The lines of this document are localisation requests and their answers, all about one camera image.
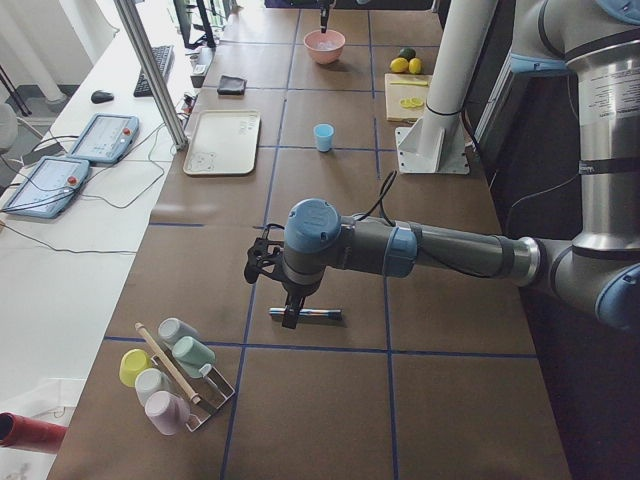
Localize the yellow plastic knife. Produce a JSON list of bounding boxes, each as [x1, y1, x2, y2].
[[389, 80, 430, 87]]

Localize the black monitor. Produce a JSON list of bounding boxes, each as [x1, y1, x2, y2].
[[173, 0, 217, 50]]

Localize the black computer mouse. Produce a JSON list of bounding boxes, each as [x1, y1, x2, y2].
[[90, 90, 114, 104]]

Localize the blue teach pendant near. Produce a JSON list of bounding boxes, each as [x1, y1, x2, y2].
[[2, 156, 91, 219]]

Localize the lemon slices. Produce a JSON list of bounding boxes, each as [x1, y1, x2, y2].
[[399, 97, 424, 109]]

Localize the white pole mount base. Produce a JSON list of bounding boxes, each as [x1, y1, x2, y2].
[[396, 0, 498, 175]]

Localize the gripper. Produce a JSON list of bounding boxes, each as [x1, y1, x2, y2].
[[244, 224, 321, 329]]

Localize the bamboo cutting board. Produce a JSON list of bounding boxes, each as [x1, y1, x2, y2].
[[384, 73, 432, 121]]

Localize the grey folded cloth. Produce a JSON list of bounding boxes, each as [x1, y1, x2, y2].
[[217, 75, 247, 96]]

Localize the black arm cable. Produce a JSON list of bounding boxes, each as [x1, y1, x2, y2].
[[349, 170, 501, 279]]

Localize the green avocado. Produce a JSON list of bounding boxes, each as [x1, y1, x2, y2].
[[397, 47, 416, 61]]

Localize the blue teach pendant far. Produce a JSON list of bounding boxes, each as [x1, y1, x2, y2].
[[67, 113, 139, 164]]

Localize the steel muddler black tip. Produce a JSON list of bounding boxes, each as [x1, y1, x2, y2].
[[269, 307, 343, 321]]

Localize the green cup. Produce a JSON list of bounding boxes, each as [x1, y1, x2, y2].
[[171, 336, 216, 378]]

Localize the blue plastic cup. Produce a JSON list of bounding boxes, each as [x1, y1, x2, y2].
[[313, 123, 335, 152]]

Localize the cream bear tray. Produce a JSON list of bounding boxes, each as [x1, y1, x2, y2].
[[183, 110, 261, 177]]

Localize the yellow cup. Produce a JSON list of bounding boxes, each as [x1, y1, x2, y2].
[[119, 349, 152, 388]]

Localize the yellow lemon near avocado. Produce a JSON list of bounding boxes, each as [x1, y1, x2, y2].
[[389, 57, 410, 74]]

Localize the yellow lemon outer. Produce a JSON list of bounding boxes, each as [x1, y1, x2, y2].
[[407, 57, 423, 75]]

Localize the metal cup rack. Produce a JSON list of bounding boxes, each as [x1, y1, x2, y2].
[[151, 350, 236, 433]]

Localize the pink cup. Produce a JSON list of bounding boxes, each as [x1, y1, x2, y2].
[[144, 391, 191, 436]]

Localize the blue teach pendant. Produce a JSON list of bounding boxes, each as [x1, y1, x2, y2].
[[2, 156, 91, 219], [67, 113, 139, 164]]

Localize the black keyboard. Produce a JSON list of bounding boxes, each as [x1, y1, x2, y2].
[[132, 44, 175, 98]]

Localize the pink bowl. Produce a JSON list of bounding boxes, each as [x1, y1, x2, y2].
[[303, 29, 346, 65]]

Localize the clear ice cubes pile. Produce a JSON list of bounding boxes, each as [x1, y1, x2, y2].
[[314, 38, 338, 52]]

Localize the red cylinder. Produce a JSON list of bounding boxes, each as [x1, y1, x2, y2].
[[1, 412, 67, 454]]

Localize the grey-white cup upper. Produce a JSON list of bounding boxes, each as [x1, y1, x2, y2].
[[157, 317, 200, 348]]

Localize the white cup lower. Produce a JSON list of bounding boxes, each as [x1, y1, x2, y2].
[[134, 368, 174, 406]]

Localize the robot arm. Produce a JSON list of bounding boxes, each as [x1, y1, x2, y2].
[[244, 1, 639, 332]]

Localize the aluminium frame post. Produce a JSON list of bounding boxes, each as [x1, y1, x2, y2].
[[114, 0, 188, 151]]

